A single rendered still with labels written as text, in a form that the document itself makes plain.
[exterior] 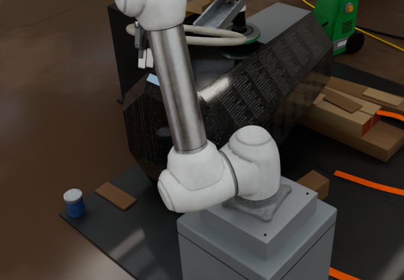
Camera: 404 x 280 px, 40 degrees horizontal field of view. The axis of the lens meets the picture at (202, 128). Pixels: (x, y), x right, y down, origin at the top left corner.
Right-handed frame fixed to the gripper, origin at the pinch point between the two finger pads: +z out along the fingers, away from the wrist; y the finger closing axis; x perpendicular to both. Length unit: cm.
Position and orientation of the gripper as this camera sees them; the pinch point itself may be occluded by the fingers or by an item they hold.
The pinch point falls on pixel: (146, 58)
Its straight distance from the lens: 210.2
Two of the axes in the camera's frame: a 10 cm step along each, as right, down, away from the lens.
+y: 5.9, -1.5, 7.9
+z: -1.0, 9.6, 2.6
